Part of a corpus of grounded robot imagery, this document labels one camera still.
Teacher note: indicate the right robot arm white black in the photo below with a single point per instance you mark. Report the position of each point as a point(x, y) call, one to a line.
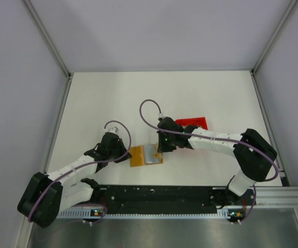
point(252, 152)

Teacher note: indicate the grey slotted cable duct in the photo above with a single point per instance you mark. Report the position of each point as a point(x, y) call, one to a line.
point(92, 214)

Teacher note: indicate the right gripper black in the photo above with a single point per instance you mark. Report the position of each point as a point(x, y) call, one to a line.
point(162, 148)

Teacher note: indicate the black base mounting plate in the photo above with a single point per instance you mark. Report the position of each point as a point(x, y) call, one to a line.
point(162, 199)

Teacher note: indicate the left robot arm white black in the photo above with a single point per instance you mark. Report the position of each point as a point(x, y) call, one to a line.
point(47, 195)

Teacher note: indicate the red plastic card bin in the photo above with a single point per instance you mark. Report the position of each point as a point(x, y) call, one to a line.
point(198, 121)

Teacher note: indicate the aluminium frame rail front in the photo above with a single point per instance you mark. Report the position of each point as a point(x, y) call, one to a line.
point(277, 197)

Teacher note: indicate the yellow leather card holder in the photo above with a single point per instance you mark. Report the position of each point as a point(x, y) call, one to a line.
point(145, 155)

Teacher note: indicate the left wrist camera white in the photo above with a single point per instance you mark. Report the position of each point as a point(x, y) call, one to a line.
point(114, 130)

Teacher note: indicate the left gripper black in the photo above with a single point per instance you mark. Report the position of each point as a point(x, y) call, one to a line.
point(120, 144)

